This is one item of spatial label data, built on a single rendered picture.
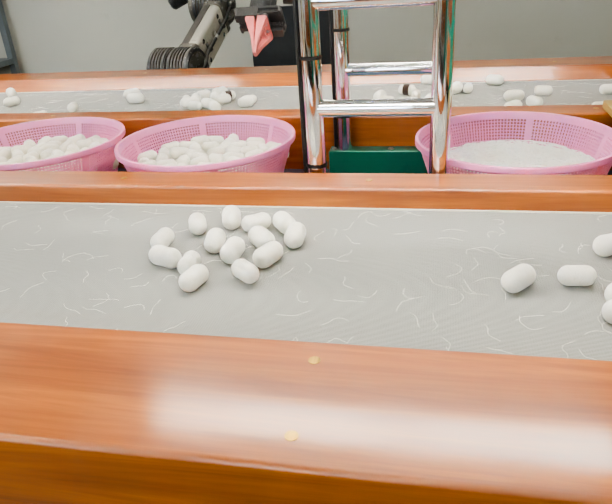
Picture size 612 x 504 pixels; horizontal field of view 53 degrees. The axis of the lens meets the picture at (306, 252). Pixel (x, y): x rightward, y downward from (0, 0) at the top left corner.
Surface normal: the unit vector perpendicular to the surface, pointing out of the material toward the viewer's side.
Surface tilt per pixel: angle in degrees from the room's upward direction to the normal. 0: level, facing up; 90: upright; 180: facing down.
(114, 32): 90
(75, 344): 0
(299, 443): 0
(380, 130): 90
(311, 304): 0
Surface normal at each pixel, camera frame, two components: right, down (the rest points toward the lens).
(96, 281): -0.06, -0.89
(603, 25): -0.15, 0.45
